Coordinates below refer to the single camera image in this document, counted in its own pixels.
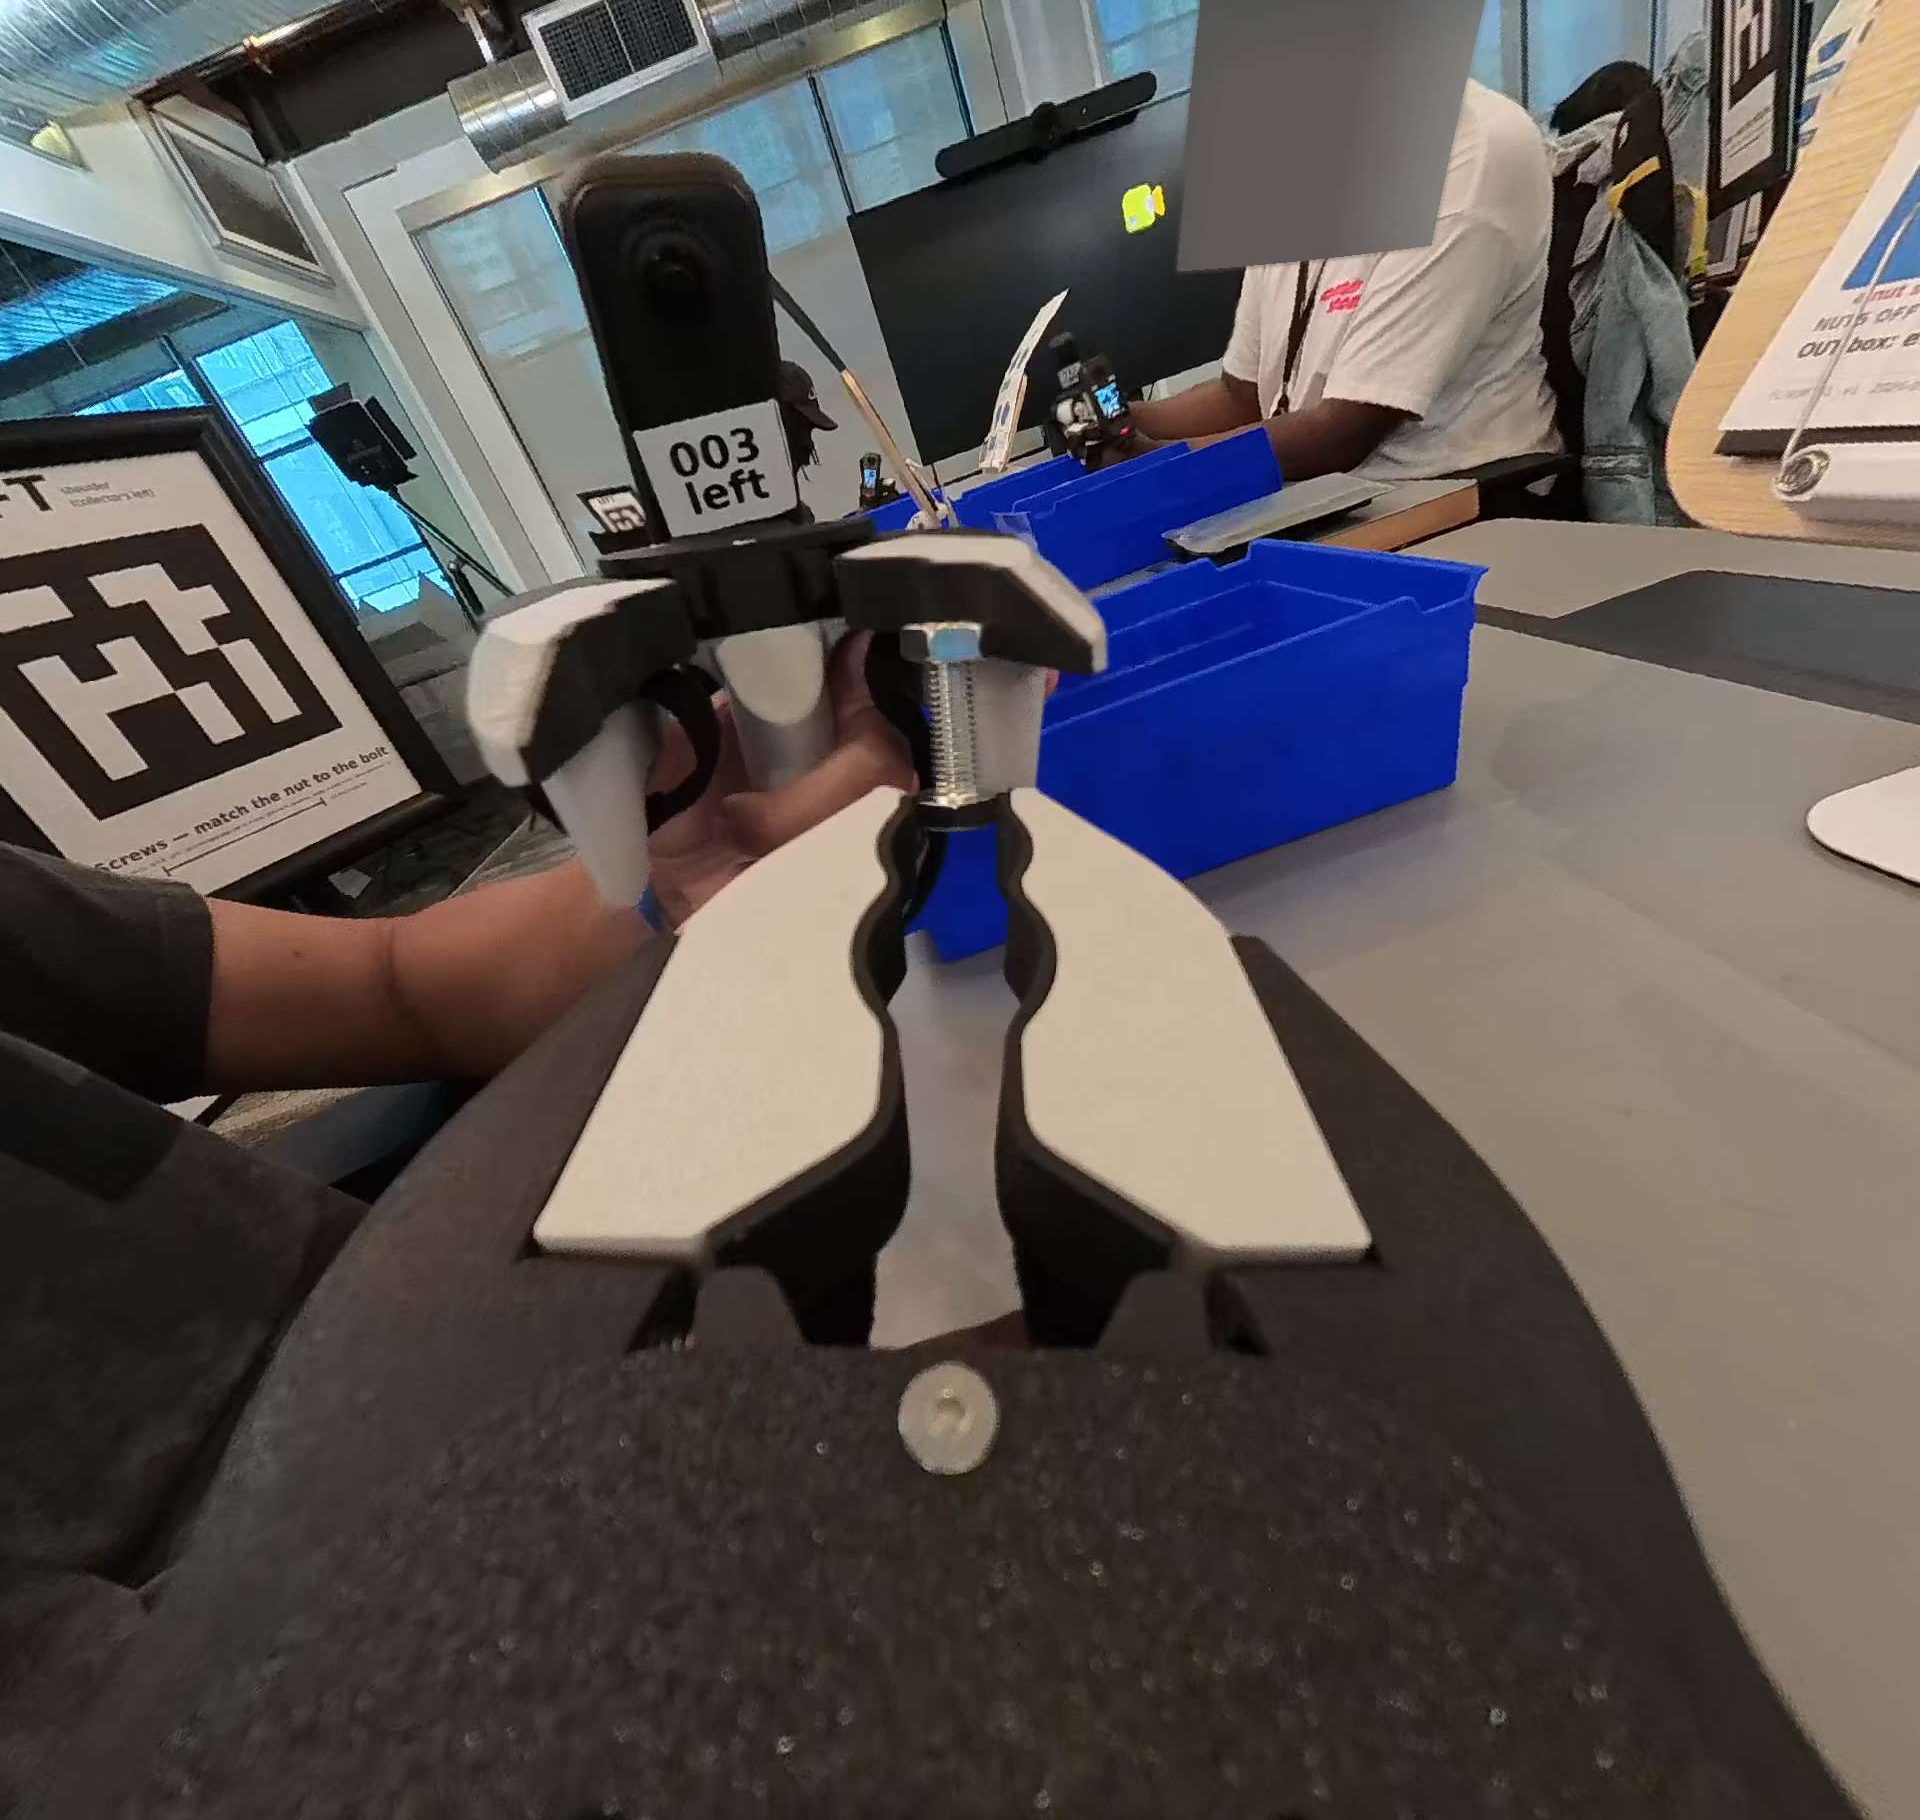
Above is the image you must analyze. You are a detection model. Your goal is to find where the ceiling air vent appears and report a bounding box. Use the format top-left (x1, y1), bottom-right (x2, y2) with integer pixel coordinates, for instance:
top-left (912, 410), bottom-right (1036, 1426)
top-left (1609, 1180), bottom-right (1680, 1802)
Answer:
top-left (521, 0), bottom-right (716, 122)

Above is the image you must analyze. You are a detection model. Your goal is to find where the person's left hand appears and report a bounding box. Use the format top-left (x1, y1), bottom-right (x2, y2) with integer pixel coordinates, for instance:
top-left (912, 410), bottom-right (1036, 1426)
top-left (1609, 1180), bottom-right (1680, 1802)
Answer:
top-left (645, 631), bottom-right (934, 938)

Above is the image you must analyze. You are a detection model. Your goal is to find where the black office chair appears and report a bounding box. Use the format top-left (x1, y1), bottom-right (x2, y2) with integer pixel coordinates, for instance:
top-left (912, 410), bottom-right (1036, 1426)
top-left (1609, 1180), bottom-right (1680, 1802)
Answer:
top-left (1544, 60), bottom-right (1714, 524)

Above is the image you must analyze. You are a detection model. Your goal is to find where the framed marker poster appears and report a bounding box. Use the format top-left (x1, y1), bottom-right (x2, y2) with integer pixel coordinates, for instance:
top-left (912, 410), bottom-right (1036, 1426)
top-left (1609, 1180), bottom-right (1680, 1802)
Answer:
top-left (0, 406), bottom-right (462, 909)

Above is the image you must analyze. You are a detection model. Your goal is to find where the thick silver bolt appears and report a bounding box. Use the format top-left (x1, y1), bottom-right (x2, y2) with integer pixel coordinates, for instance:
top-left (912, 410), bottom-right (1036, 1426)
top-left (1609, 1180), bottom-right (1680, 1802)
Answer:
top-left (908, 655), bottom-right (995, 819)

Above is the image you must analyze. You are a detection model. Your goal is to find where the black television screen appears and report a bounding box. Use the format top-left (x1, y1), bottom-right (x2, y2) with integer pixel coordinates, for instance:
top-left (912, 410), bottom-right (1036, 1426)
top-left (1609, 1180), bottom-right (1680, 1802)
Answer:
top-left (846, 126), bottom-right (1295, 467)

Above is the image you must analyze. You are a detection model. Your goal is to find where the black video bar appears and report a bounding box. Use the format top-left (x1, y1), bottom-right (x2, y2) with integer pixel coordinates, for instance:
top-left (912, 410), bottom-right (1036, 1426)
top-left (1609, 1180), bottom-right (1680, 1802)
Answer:
top-left (934, 71), bottom-right (1162, 184)

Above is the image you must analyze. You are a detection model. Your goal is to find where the wooden stand board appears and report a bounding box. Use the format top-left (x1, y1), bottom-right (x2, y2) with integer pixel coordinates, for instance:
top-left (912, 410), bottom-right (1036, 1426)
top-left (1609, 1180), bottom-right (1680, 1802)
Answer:
top-left (1668, 0), bottom-right (1920, 554)

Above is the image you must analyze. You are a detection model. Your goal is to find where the person's left forearm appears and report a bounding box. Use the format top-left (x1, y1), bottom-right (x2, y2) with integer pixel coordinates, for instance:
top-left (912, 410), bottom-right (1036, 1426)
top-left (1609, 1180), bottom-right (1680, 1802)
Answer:
top-left (201, 860), bottom-right (669, 1103)

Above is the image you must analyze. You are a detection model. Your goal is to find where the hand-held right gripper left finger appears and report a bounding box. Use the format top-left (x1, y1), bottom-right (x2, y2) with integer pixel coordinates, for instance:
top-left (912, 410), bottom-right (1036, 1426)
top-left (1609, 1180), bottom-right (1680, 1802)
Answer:
top-left (533, 789), bottom-right (921, 1347)

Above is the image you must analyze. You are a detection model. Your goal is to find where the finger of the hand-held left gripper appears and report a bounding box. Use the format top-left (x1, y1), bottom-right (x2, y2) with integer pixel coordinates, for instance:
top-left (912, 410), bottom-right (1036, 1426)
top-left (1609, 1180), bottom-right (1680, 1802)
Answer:
top-left (465, 576), bottom-right (696, 909)
top-left (830, 529), bottom-right (1111, 804)

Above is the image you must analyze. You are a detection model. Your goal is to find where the printed instruction sheet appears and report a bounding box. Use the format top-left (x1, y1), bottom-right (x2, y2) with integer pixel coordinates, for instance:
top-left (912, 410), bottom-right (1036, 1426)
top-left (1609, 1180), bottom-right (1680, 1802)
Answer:
top-left (978, 289), bottom-right (1070, 477)
top-left (1714, 152), bottom-right (1920, 459)

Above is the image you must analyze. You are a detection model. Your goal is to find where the denim jacket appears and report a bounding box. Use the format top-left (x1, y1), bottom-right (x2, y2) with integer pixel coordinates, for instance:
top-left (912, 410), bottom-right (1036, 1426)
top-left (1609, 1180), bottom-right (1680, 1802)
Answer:
top-left (1567, 208), bottom-right (1700, 527)

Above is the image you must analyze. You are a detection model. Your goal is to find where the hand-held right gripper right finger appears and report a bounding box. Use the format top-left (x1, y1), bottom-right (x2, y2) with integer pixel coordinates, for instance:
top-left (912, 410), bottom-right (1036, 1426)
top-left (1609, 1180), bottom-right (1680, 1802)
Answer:
top-left (995, 791), bottom-right (1374, 1347)

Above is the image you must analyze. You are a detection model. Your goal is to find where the grey desk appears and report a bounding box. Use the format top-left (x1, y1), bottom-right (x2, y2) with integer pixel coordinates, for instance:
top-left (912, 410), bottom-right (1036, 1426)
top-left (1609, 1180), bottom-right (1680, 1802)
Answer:
top-left (376, 515), bottom-right (1920, 1820)

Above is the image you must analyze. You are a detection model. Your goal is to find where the black-and-white marker sign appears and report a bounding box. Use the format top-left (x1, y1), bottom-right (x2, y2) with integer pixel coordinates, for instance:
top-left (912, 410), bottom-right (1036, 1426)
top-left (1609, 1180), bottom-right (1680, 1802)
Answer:
top-left (1708, 0), bottom-right (1804, 212)

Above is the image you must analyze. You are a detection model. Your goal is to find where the blue plastic bin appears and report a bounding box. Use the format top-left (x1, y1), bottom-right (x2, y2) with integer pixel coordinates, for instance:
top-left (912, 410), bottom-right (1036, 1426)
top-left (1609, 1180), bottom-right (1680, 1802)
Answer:
top-left (960, 426), bottom-right (1287, 595)
top-left (850, 461), bottom-right (1011, 535)
top-left (908, 536), bottom-right (1485, 964)

